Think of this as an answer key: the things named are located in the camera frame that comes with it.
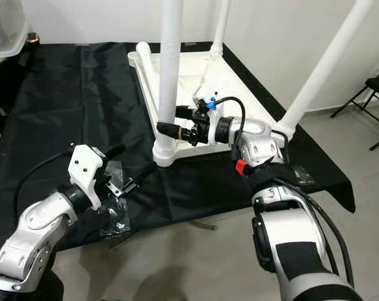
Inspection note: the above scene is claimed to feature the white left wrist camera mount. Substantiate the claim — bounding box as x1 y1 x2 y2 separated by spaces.
67 144 107 211

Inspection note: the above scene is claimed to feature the white plastic table top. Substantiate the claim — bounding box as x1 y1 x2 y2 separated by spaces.
128 41 293 167

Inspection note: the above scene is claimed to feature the clear plastic wrapper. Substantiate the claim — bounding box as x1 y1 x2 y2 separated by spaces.
98 162 133 238
289 163 316 186

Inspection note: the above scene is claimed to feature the black wok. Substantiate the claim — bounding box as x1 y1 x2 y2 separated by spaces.
0 31 39 70

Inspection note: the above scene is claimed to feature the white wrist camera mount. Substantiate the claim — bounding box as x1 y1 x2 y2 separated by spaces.
67 144 107 211
192 88 221 145

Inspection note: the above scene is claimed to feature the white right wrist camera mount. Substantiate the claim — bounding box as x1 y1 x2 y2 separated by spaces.
192 88 221 145

